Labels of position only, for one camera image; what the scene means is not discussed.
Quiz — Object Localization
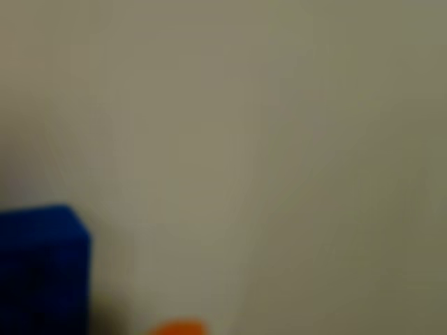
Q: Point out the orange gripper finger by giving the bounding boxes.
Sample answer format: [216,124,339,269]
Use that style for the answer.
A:
[148,318,207,335]

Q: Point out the blue block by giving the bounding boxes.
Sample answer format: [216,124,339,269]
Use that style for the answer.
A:
[0,204,92,335]

